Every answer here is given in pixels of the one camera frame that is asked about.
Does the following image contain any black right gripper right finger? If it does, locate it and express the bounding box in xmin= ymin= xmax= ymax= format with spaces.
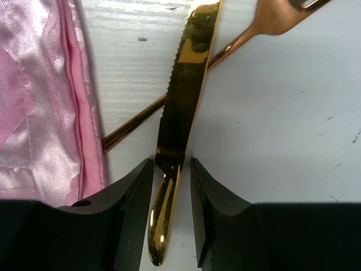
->
xmin=190 ymin=158 xmax=360 ymax=270

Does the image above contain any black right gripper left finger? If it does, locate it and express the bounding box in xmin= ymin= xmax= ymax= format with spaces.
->
xmin=1 ymin=158 xmax=153 ymax=270

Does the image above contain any pink satin rose placemat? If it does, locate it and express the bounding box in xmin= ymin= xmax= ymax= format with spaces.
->
xmin=1 ymin=1 xmax=105 ymax=207

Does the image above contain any gold knife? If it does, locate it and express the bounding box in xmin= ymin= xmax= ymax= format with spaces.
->
xmin=147 ymin=1 xmax=222 ymax=266

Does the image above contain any rose gold fork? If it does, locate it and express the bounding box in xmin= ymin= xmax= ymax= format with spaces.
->
xmin=102 ymin=0 xmax=329 ymax=154

